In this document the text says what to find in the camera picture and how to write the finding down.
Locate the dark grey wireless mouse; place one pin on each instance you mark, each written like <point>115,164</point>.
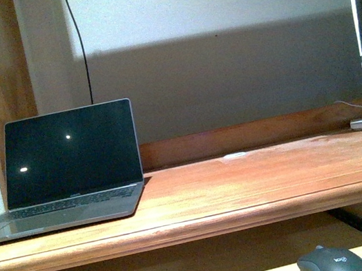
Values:
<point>330,259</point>

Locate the white round sticker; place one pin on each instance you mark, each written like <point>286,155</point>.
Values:
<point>236,155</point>

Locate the grey open laptop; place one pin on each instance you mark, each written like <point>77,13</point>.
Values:
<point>71,168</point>

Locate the wooden desk hutch frame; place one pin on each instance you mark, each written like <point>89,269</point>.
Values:
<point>17,101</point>

